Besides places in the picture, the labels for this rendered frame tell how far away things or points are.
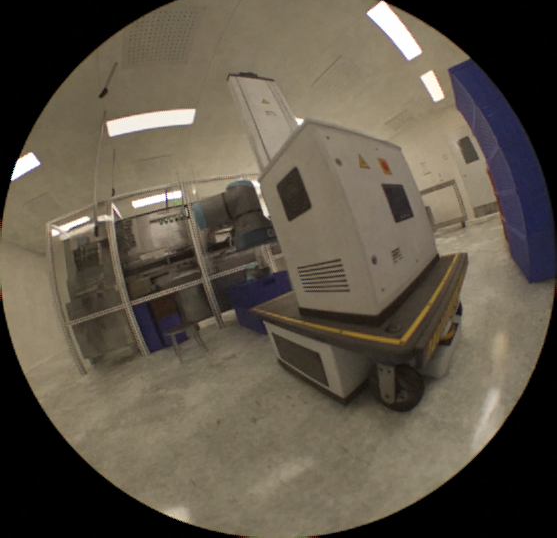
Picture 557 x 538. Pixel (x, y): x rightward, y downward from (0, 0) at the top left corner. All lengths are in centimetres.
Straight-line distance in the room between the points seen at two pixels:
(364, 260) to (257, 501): 65
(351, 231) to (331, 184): 11
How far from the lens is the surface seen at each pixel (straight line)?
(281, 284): 159
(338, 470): 59
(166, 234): 280
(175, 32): 225
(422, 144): 554
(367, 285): 43
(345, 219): 42
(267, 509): 59
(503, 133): 131
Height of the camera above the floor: 54
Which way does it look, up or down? level
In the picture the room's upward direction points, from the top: 18 degrees counter-clockwise
